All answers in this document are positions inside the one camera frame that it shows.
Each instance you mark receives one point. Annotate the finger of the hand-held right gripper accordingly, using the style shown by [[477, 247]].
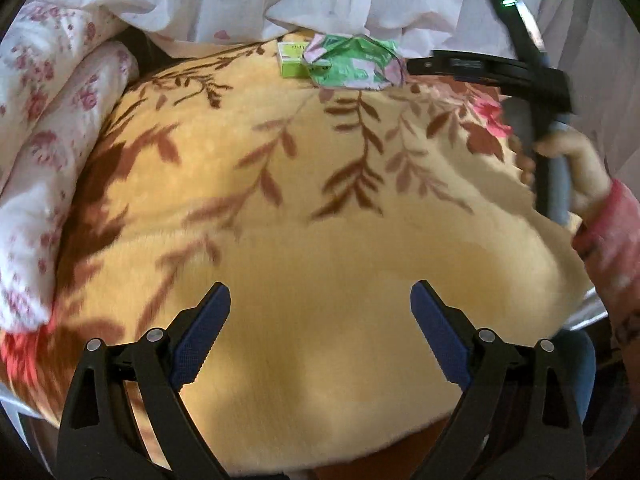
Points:
[[460, 66]]

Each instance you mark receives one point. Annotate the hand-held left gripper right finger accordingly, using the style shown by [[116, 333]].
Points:
[[440, 335]]

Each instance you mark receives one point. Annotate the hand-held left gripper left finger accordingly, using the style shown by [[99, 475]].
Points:
[[200, 340]]

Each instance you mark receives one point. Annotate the green white wrapper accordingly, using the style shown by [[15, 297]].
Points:
[[355, 62]]

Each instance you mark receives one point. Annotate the person's right forearm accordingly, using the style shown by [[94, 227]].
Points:
[[610, 240]]

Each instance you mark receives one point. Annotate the person's right hand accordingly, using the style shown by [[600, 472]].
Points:
[[590, 175]]

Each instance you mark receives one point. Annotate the yellow floral blanket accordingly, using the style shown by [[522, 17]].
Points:
[[320, 260]]

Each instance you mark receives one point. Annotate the person's leg in jeans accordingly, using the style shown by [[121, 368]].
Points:
[[582, 375]]

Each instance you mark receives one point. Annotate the small green carton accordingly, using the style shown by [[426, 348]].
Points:
[[292, 60]]

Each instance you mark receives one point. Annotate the folded pink floral quilt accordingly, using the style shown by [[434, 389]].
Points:
[[45, 160]]

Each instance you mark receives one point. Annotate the white bed frame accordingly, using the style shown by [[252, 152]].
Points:
[[590, 312]]

